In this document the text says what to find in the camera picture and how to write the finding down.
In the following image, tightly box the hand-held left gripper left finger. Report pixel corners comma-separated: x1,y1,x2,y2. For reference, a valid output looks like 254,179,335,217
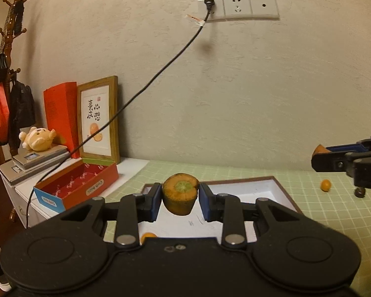
60,182,162,248

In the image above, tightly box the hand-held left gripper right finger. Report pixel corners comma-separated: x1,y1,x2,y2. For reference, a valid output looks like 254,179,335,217
199,183,300,249

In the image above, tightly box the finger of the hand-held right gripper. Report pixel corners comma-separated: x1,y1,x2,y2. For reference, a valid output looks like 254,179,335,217
311,151,354,174
325,133,371,153

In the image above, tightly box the large carrot chunk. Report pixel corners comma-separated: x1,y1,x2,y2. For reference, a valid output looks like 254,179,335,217
162,173,200,216

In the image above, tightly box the round orange mandarin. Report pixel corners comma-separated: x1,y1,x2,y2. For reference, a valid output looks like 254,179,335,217
140,232,158,245

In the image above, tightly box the white box with brown rim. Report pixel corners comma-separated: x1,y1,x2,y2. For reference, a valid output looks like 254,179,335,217
141,176,304,245

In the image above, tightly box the white cabinet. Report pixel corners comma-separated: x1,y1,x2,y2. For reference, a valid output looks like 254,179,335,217
0,156,151,230

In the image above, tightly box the green checked tablecloth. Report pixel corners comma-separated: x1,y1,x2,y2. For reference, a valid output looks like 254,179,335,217
103,159,371,297

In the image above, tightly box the open red cardboard box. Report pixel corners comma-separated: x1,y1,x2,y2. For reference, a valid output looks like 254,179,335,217
33,158,120,214

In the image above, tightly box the silver kitchen scale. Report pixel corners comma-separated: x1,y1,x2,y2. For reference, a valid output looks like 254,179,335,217
12,144,70,171

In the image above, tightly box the tall orange-red box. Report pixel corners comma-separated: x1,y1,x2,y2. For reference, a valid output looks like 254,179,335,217
43,82,81,159

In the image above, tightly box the cream plush toy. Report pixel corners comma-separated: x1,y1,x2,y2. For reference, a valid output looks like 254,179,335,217
19,126,57,152

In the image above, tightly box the grey flat box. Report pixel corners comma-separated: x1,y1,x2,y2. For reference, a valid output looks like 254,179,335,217
0,156,72,187

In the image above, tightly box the black jacket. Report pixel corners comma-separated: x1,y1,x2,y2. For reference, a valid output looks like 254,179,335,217
7,80,36,156

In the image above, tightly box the red bag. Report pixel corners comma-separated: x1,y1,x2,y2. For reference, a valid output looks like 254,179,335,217
0,80,12,147

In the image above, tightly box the wooden picture frame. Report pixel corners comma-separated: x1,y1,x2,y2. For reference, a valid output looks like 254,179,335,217
77,75,121,164

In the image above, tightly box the black power cable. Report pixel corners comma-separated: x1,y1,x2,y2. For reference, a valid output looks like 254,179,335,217
26,0,216,229

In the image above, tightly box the white single-hole wall outlet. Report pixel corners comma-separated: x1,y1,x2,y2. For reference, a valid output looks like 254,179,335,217
251,0,280,19

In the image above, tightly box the white wall socket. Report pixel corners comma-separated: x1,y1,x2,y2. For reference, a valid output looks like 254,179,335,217
198,0,224,21
222,0,253,20

